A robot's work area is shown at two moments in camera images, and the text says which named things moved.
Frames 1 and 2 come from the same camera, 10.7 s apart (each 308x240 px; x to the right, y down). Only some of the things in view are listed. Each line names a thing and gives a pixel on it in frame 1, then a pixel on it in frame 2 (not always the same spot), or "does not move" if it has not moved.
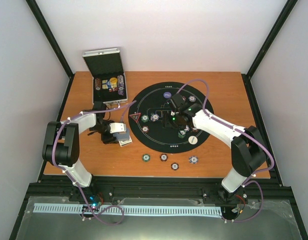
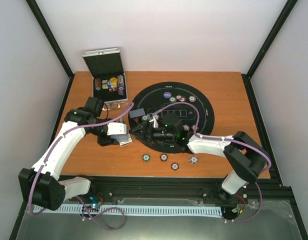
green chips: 144,118 does not move
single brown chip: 174,166 does not move
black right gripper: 166,122 → 142,136
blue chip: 192,98 does not move
